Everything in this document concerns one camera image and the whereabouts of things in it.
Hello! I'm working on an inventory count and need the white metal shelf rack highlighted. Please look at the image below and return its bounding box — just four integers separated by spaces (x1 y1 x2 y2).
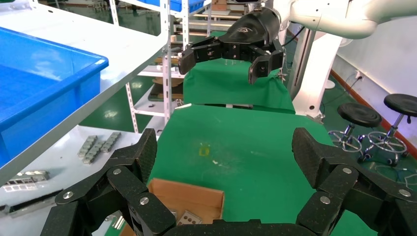
0 0 173 187

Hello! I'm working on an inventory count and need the blue storage bin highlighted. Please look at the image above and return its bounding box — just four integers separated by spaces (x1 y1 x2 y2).
169 0 206 13

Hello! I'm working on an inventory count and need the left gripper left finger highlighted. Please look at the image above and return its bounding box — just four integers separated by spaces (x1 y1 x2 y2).
40 128 177 236

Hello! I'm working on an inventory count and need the small ribbed metal part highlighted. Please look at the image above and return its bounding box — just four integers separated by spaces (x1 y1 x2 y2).
83 140 107 165
77 135 98 159
100 132 122 153

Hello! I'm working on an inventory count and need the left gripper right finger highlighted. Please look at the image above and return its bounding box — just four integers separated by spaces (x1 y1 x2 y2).
291 127 417 236

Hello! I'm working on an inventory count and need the open cardboard box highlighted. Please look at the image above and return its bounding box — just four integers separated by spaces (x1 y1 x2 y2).
120 178 225 236

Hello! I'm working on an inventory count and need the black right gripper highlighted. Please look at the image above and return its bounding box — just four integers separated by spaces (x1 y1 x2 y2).
178 7 285 85

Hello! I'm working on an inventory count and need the white background storage rack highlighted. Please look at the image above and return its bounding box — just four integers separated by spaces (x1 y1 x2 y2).
109 0 216 135

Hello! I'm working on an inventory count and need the black stool with chrome base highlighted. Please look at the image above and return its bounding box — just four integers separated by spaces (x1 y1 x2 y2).
357 93 417 167
328 103 383 154

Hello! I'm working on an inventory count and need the short silver metal strip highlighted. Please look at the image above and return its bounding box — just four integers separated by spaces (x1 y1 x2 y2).
0 189 63 219

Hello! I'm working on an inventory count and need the blue plastic tray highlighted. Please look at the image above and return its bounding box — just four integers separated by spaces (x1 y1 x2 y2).
0 27 109 167

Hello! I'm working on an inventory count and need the white base board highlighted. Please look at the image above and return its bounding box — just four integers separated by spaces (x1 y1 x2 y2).
0 125 160 236

